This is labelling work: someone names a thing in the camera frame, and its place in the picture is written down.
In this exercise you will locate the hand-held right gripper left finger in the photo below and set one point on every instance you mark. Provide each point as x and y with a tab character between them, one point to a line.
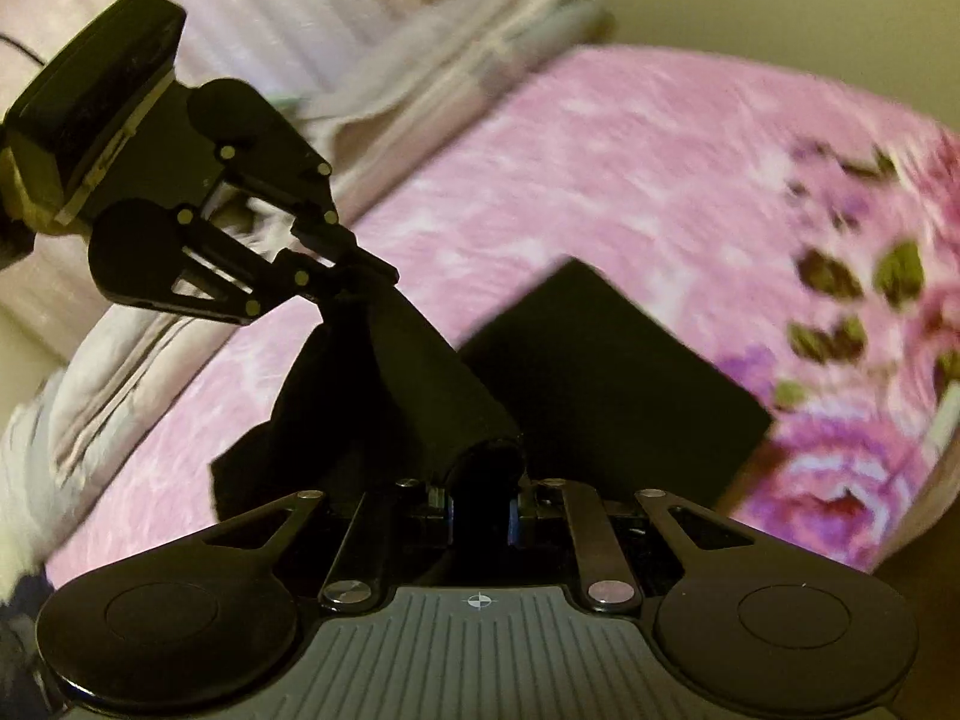
426	514

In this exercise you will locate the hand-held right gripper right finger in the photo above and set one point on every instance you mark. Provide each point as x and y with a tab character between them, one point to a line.
537	510

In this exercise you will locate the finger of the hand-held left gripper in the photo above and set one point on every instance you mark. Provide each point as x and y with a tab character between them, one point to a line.
300	180
225	270

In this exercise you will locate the beige quilt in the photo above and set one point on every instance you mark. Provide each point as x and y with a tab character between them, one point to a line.
450	67

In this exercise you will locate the pink floral blanket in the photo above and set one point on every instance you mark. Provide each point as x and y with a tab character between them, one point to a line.
600	165

